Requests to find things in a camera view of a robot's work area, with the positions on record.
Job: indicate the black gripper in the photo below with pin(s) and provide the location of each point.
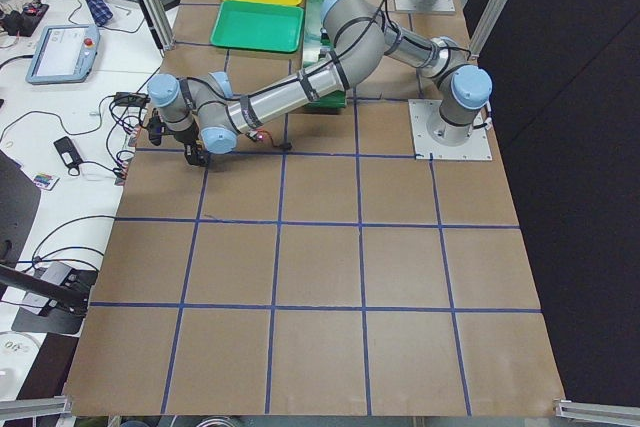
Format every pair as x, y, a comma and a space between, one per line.
188, 138

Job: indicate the black power adapter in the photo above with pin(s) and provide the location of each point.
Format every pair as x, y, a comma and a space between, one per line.
130, 99

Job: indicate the black remote fob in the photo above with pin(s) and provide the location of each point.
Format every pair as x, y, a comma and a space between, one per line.
68, 152

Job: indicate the green plastic tray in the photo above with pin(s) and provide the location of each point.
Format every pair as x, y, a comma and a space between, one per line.
258, 27

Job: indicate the blue teach pendant near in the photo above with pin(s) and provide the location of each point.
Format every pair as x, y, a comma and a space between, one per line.
64, 54

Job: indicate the plaid cloth pouch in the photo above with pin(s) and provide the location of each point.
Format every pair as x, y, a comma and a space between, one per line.
100, 12

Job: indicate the black monitor stand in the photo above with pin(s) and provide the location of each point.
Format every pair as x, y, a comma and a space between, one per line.
55, 294

